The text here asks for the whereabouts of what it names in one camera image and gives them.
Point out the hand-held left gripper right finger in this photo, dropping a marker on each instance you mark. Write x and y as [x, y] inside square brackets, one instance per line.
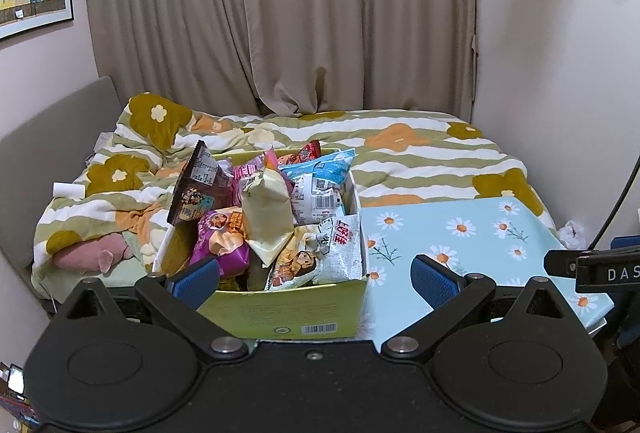
[435, 280]

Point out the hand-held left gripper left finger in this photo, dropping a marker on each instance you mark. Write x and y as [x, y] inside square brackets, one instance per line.
[197, 283]

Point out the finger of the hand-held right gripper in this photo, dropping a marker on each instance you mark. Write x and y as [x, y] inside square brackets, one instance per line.
[561, 262]

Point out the purple snack packet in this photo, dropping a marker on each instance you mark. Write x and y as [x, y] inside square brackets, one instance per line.
[220, 243]

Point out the brown chocolate snack packet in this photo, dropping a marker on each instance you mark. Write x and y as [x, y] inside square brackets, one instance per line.
[197, 193]

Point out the pale yellow popcorn bag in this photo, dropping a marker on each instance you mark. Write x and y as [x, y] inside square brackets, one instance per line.
[267, 213]

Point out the green cardboard box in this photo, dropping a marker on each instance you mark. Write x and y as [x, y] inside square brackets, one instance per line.
[295, 308]

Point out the white packet with red lettering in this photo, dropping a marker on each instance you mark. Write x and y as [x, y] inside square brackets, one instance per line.
[320, 255]

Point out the light blue snack packet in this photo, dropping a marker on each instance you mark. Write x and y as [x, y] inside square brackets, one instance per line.
[320, 183]

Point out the red snack packet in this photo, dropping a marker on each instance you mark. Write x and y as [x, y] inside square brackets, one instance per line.
[302, 154]

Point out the white plastic bag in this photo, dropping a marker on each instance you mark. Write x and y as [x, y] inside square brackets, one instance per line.
[571, 234]

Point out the pink plush toy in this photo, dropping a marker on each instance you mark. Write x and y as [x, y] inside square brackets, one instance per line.
[90, 255]

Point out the floral striped blanket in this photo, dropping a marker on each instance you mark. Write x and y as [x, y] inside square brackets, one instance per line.
[410, 153]

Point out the white tissue roll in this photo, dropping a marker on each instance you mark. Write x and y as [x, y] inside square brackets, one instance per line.
[67, 189]

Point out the grey bed headboard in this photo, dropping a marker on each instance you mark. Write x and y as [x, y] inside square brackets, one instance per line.
[45, 138]

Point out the beige curtain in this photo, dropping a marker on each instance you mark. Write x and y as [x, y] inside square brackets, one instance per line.
[280, 8]

